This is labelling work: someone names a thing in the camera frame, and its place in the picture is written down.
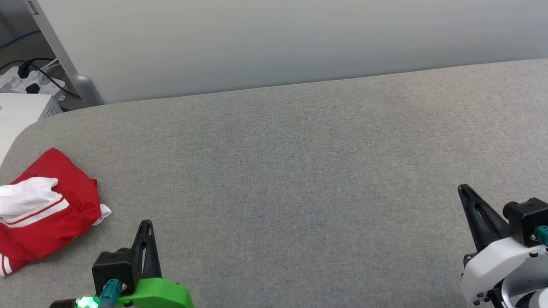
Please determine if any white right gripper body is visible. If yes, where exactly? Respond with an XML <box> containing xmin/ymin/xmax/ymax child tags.
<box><xmin>456</xmin><ymin>233</ymin><xmax>548</xmax><ymax>308</ymax></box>

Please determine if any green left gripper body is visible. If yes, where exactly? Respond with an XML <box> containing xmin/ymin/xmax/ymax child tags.
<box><xmin>115</xmin><ymin>274</ymin><xmax>196</xmax><ymax>308</ymax></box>

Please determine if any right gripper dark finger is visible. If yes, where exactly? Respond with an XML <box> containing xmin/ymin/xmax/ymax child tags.
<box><xmin>457</xmin><ymin>180</ymin><xmax>513</xmax><ymax>255</ymax></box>

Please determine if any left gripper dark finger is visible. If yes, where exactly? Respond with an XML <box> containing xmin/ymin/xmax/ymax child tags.
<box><xmin>129</xmin><ymin>219</ymin><xmax>162</xmax><ymax>283</ymax></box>

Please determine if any red and white basketball jersey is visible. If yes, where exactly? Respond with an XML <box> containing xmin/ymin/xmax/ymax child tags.
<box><xmin>0</xmin><ymin>143</ymin><xmax>117</xmax><ymax>277</ymax></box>

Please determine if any grey partition support foot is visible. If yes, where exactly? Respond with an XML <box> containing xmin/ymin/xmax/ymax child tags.
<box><xmin>22</xmin><ymin>0</ymin><xmax>105</xmax><ymax>112</ymax></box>

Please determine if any white equipment case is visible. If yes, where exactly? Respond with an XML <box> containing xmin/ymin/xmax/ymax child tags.
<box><xmin>0</xmin><ymin>83</ymin><xmax>74</xmax><ymax>227</ymax></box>

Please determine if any white power strip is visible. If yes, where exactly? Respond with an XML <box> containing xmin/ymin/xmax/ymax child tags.
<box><xmin>0</xmin><ymin>60</ymin><xmax>69</xmax><ymax>109</ymax></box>

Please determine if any white partition panel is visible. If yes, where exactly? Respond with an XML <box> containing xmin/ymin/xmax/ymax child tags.
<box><xmin>33</xmin><ymin>0</ymin><xmax>548</xmax><ymax>110</ymax></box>

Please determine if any black power cable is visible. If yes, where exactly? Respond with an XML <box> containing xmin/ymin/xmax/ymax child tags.
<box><xmin>0</xmin><ymin>53</ymin><xmax>82</xmax><ymax>106</ymax></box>

